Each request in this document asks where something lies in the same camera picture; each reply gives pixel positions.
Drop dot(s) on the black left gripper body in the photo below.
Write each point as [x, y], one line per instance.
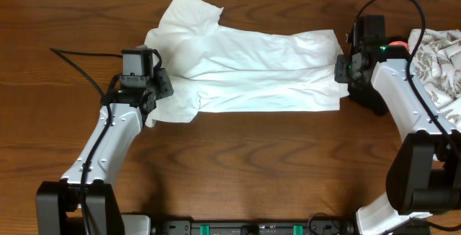
[159, 86]

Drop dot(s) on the black garment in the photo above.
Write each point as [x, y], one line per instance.
[382, 51]

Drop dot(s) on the red garment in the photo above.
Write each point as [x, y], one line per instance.
[400, 43]

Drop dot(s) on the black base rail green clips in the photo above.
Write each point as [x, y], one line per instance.
[321, 224]

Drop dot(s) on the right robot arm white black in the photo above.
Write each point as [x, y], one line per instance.
[424, 178]

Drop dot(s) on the white t-shirt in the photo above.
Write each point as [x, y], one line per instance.
[214, 68]

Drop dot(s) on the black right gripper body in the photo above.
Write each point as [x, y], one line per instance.
[344, 70]

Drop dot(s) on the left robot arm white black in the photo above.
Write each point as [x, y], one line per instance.
[83, 200]

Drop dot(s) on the white leaf-patterned garment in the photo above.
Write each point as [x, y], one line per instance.
[437, 63]

